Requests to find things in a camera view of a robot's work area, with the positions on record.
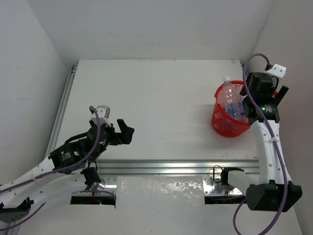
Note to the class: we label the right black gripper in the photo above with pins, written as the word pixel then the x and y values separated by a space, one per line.
pixel 282 91

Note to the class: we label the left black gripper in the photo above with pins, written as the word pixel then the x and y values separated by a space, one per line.
pixel 117 137

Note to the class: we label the blue label bottle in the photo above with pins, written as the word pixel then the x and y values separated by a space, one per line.
pixel 236 111

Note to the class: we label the clear bottle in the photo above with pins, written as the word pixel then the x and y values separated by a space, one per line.
pixel 230 92

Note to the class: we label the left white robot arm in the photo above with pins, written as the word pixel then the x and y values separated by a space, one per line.
pixel 65 171

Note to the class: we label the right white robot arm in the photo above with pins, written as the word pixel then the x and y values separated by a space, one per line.
pixel 274 191

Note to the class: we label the red mesh plastic bin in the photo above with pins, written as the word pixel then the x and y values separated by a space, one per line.
pixel 222 123

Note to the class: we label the white foam sheet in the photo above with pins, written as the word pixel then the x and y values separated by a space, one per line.
pixel 167 191

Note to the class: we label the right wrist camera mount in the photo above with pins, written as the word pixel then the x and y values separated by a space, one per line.
pixel 276 70

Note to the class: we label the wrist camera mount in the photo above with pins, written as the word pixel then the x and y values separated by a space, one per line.
pixel 276 70
pixel 100 115

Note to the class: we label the aluminium front rail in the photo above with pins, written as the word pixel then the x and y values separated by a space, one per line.
pixel 173 167

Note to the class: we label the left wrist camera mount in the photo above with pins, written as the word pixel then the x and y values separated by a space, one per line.
pixel 100 115

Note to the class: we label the left aluminium side rail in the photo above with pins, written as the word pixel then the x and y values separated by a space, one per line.
pixel 61 111

